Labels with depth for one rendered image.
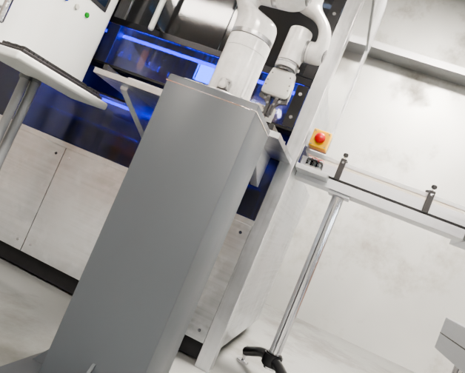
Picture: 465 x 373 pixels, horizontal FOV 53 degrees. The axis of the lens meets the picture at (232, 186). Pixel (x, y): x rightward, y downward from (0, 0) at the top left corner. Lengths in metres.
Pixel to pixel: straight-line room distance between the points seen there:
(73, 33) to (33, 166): 0.62
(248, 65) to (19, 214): 1.36
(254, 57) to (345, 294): 3.12
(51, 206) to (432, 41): 3.57
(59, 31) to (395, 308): 3.29
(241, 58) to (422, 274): 3.23
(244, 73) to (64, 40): 0.98
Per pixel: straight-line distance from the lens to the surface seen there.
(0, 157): 2.13
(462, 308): 4.31
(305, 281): 1.95
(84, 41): 2.12
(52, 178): 2.19
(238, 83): 1.25
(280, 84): 1.67
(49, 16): 2.00
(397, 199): 1.94
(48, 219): 2.18
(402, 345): 4.25
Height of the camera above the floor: 0.59
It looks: 3 degrees up
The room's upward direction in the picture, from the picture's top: 23 degrees clockwise
